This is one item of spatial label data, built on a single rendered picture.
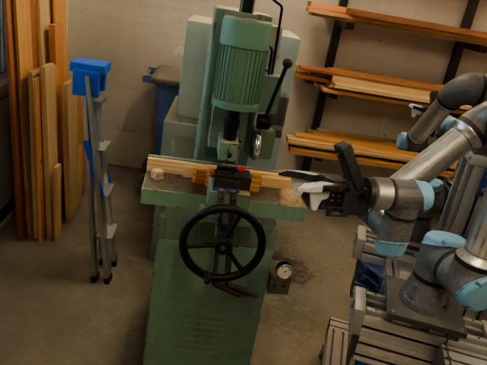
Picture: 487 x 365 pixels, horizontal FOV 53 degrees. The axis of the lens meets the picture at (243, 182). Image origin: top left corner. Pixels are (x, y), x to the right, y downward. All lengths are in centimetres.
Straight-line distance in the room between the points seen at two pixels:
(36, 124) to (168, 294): 137
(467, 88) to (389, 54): 243
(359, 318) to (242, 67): 89
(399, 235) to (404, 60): 320
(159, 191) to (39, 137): 133
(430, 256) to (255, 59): 84
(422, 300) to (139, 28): 318
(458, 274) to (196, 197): 89
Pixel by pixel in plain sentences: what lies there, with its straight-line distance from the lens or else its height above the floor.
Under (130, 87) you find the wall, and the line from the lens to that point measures 420.
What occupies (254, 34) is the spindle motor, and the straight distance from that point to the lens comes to 171.
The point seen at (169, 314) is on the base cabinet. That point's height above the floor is 38.
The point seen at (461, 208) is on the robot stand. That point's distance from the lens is 170.
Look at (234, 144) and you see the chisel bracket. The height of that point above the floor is 107.
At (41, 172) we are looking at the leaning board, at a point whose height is 44.
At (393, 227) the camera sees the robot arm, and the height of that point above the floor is 114.
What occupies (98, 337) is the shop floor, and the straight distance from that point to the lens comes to 250.
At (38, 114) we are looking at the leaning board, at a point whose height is 79.
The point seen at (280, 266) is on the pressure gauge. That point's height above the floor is 68.
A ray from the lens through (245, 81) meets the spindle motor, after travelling 173.
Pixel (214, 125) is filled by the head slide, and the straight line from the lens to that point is 193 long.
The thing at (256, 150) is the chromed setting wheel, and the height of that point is 102.
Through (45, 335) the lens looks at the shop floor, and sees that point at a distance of 252.
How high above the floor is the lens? 160
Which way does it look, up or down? 21 degrees down
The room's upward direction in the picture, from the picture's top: 10 degrees clockwise
